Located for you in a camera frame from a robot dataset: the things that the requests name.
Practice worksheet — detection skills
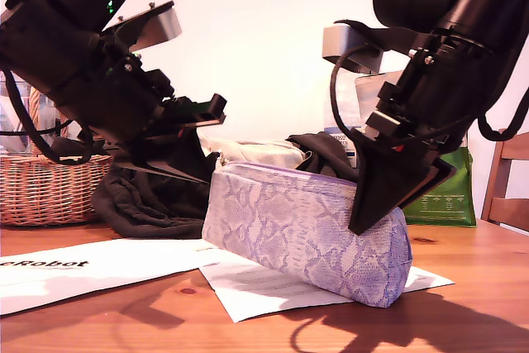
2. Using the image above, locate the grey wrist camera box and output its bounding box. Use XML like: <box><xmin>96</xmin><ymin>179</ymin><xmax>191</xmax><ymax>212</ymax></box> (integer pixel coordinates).
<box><xmin>102</xmin><ymin>0</ymin><xmax>183</xmax><ymax>52</ymax></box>
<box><xmin>322</xmin><ymin>19</ymin><xmax>431</xmax><ymax>74</ymax></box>

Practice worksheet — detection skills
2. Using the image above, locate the purple snakeskin zip bag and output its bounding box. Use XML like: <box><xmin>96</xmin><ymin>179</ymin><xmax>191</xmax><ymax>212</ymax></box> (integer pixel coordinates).
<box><xmin>201</xmin><ymin>161</ymin><xmax>413</xmax><ymax>309</ymax></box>

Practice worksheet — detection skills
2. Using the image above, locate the clear plastic container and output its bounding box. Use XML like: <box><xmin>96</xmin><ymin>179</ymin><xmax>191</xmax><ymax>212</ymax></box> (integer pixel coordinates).
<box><xmin>0</xmin><ymin>71</ymin><xmax>32</xmax><ymax>155</ymax></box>

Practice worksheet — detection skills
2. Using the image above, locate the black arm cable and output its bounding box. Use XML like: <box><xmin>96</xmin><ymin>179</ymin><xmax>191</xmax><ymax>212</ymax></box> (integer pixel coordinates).
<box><xmin>0</xmin><ymin>71</ymin><xmax>96</xmax><ymax>165</ymax></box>
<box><xmin>477</xmin><ymin>92</ymin><xmax>529</xmax><ymax>142</ymax></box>

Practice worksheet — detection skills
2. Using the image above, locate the woven wicker basket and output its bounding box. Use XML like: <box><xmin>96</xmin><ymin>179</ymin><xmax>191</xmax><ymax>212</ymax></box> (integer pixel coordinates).
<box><xmin>0</xmin><ymin>88</ymin><xmax>113</xmax><ymax>227</ymax></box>

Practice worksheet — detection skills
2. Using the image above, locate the white paper sheet bold print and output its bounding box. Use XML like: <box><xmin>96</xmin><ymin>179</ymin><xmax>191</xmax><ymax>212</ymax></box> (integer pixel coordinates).
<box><xmin>0</xmin><ymin>238</ymin><xmax>220</xmax><ymax>317</ymax></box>

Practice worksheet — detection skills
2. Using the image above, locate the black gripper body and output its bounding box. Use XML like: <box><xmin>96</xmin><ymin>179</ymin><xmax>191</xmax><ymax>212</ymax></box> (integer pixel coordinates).
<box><xmin>55</xmin><ymin>36</ymin><xmax>228</xmax><ymax>143</ymax></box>
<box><xmin>365</xmin><ymin>30</ymin><xmax>513</xmax><ymax>160</ymax></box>

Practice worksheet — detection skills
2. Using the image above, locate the large clear water bottle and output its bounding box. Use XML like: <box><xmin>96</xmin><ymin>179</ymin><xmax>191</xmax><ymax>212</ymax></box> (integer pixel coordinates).
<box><xmin>322</xmin><ymin>67</ymin><xmax>384</xmax><ymax>170</ymax></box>

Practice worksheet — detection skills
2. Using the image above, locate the white paper sheet fine print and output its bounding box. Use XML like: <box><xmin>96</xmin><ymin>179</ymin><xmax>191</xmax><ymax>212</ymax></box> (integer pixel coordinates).
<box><xmin>198</xmin><ymin>260</ymin><xmax>455</xmax><ymax>324</ymax></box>

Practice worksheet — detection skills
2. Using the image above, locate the black camera cable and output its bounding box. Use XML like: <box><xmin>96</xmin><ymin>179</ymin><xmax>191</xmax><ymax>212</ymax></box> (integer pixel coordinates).
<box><xmin>330</xmin><ymin>45</ymin><xmax>375</xmax><ymax>143</ymax></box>

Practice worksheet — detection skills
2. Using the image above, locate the wooden chair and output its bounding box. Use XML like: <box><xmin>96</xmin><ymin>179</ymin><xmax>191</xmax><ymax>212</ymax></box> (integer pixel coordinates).
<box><xmin>480</xmin><ymin>128</ymin><xmax>529</xmax><ymax>233</ymax></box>

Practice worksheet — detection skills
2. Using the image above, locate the silver green pet food bag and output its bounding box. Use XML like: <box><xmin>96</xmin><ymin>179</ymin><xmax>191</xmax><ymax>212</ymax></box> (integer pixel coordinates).
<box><xmin>354</xmin><ymin>74</ymin><xmax>477</xmax><ymax>229</ymax></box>

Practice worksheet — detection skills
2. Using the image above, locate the dark brown beige garment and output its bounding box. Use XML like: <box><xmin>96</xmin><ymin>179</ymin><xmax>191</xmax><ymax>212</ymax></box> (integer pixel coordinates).
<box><xmin>91</xmin><ymin>131</ymin><xmax>360</xmax><ymax>241</ymax></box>

